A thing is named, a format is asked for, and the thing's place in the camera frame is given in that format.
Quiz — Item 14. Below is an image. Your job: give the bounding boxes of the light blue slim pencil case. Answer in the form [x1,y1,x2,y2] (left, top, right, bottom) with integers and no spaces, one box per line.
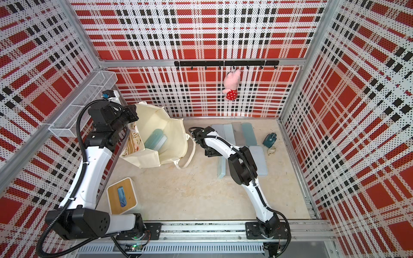
[223,124,236,145]

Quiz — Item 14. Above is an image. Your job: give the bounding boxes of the teal lid white pencil case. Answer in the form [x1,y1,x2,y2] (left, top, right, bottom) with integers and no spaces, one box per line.
[144,129,167,151]

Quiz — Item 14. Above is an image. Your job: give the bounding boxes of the cream floral canvas bag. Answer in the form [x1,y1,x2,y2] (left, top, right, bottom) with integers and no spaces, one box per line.
[120,102,196,169]

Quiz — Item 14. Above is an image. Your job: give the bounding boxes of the light blue box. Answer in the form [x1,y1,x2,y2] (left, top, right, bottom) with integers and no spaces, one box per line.
[249,146,268,177]

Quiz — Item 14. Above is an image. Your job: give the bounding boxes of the white grey pencil case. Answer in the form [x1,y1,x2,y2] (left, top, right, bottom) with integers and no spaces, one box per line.
[211,124,225,139]

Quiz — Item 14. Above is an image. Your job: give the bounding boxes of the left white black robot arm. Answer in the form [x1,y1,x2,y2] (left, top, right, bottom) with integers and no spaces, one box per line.
[35,90,146,258]

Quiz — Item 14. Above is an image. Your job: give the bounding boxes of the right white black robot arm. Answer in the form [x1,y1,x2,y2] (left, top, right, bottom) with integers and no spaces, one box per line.
[189,126,291,241]

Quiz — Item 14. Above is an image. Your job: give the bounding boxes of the pink plush pig toy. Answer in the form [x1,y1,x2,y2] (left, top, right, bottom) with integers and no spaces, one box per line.
[222,69,241,101]

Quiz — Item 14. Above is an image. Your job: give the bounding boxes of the teal alarm clock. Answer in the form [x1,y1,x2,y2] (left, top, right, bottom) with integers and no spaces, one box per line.
[262,132,277,148]

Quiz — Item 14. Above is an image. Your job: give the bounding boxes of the white box wooden lid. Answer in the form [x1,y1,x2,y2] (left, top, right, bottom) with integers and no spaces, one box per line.
[106,177,142,215]

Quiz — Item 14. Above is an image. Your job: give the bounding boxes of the white wire mesh shelf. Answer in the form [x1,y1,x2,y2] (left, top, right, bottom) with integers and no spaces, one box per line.
[48,71,117,138]

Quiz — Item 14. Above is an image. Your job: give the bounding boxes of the black wall hook rail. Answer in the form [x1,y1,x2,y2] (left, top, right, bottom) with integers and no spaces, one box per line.
[174,60,280,68]

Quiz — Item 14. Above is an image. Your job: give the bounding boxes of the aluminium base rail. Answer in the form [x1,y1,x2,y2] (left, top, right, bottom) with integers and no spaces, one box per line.
[69,220,341,258]

